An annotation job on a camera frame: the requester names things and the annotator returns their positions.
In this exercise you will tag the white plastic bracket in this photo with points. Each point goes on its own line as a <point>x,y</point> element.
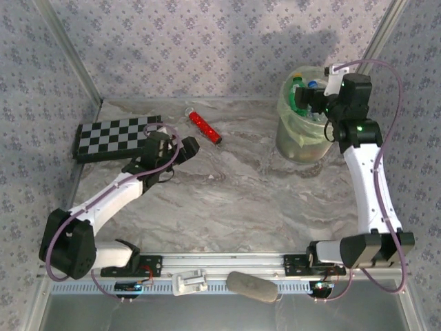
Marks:
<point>189,281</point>

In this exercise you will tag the aluminium frame post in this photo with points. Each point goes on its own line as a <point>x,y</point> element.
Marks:
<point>381,34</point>
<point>74,58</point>

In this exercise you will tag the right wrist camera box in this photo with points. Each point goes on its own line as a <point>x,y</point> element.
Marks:
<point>332,84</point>

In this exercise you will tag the grey front panel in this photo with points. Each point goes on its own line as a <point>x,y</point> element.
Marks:
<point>206,313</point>

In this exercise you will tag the translucent green waste bin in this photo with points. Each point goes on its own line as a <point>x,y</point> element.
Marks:
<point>293,151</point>

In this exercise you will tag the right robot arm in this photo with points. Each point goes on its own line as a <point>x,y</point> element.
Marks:
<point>368,186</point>

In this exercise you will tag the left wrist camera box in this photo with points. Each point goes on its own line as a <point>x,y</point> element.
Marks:
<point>167,132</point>

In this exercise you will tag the grey oval stone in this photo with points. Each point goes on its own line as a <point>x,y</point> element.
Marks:
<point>251,286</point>

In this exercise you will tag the aluminium extrusion rail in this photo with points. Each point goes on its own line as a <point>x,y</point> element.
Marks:
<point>220,263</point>

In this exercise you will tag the red glitter tube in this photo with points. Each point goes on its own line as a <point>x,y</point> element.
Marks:
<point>206,127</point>

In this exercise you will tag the black grey chessboard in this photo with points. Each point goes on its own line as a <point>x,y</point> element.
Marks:
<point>113,138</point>

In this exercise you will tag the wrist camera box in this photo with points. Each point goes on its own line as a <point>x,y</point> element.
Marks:
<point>332,84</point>
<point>167,132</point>

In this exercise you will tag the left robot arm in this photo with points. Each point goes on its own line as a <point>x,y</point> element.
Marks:
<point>110,200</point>

